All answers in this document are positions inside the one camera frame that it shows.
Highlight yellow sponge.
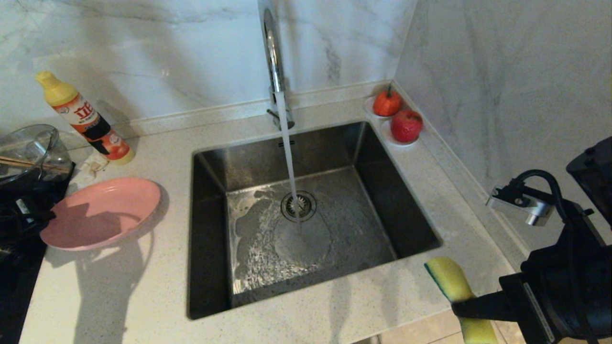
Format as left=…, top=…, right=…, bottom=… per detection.
left=425, top=257, right=500, bottom=344

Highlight wooden chopstick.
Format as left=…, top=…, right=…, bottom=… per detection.
left=0, top=156, right=71, bottom=171
left=0, top=160, right=73, bottom=174

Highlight pink plate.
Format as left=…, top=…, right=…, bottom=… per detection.
left=40, top=177, right=162, bottom=251

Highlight orange dish soap bottle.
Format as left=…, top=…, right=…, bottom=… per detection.
left=36, top=71, right=136, bottom=166

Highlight chrome gooseneck faucet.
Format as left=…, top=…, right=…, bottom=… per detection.
left=258, top=0, right=295, bottom=130

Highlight stainless steel sink basin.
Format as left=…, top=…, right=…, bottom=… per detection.
left=188, top=122, right=443, bottom=320

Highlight light wooden cabinet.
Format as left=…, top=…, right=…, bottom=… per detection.
left=495, top=320, right=531, bottom=344

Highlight clear glass cup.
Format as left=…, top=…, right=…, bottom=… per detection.
left=28, top=131, right=75, bottom=183

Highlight clear glass bowl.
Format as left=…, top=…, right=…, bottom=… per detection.
left=0, top=124, right=62, bottom=188

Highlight black induction cooktop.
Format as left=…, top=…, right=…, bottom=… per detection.
left=0, top=165, right=76, bottom=344

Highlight small white dish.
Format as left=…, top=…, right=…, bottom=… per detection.
left=363, top=97, right=402, bottom=120
left=381, top=119, right=421, bottom=147

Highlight red toy apple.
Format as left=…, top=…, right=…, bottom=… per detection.
left=391, top=109, right=424, bottom=143

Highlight round metal drain strainer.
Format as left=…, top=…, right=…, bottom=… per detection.
left=281, top=191, right=317, bottom=223

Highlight red toy tomato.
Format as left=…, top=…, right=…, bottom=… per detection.
left=373, top=86, right=402, bottom=117

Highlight running water stream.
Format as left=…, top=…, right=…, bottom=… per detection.
left=276, top=91, right=305, bottom=230

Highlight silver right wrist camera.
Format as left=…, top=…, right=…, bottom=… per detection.
left=486, top=185, right=555, bottom=226

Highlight black right camera cable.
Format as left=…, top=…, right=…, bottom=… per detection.
left=509, top=170, right=596, bottom=335

